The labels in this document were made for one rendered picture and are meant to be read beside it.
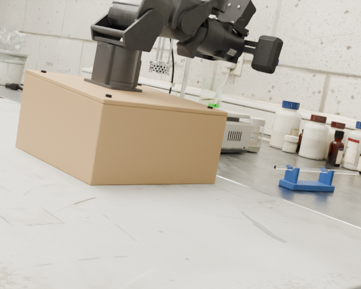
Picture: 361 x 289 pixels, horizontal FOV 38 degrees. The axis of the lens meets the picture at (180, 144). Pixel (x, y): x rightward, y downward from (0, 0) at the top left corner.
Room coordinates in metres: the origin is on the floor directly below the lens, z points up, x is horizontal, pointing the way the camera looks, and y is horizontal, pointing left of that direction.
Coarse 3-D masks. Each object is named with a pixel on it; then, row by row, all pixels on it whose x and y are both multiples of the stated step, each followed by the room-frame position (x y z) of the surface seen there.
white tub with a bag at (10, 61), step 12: (0, 36) 1.87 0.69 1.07; (12, 36) 1.87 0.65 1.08; (24, 36) 1.94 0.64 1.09; (0, 48) 1.88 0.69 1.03; (12, 48) 1.88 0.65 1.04; (24, 48) 1.92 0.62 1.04; (0, 60) 1.85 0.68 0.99; (12, 60) 1.86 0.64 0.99; (24, 60) 1.91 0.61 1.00; (0, 72) 1.86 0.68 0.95; (12, 72) 1.87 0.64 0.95; (0, 84) 1.86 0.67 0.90
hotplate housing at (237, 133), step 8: (232, 120) 1.14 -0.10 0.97; (232, 128) 1.11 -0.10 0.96; (240, 128) 1.13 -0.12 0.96; (248, 128) 1.15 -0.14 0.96; (224, 136) 1.09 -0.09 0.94; (232, 136) 1.11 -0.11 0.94; (240, 136) 1.13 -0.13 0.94; (248, 136) 1.15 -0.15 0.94; (224, 144) 1.09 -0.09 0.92; (232, 144) 1.11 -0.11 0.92; (240, 144) 1.13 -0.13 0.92; (248, 144) 1.16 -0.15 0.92; (224, 152) 1.10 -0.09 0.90; (232, 152) 1.12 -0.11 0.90; (240, 152) 1.14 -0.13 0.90
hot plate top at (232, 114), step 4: (220, 108) 1.21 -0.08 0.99; (228, 112) 1.10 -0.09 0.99; (232, 112) 1.13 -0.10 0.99; (236, 112) 1.16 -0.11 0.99; (228, 116) 1.10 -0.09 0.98; (232, 116) 1.11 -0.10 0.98; (236, 116) 1.12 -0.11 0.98; (240, 116) 1.13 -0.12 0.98; (244, 116) 1.14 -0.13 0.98; (248, 116) 1.15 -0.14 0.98
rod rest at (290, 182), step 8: (296, 168) 0.83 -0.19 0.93; (288, 176) 0.84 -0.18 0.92; (296, 176) 0.82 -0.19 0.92; (320, 176) 0.89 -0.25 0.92; (328, 176) 0.87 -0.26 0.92; (280, 184) 0.84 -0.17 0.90; (288, 184) 0.82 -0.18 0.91; (296, 184) 0.82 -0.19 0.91; (304, 184) 0.84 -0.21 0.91; (312, 184) 0.85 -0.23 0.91; (320, 184) 0.86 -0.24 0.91; (328, 184) 0.87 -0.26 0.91
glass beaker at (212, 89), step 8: (208, 80) 1.15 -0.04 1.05; (216, 80) 1.14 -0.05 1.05; (224, 80) 1.16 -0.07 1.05; (208, 88) 1.15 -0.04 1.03; (216, 88) 1.15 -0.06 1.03; (200, 96) 1.16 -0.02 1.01; (208, 96) 1.15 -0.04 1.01; (216, 96) 1.15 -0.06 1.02; (208, 104) 1.14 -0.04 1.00; (216, 104) 1.15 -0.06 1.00
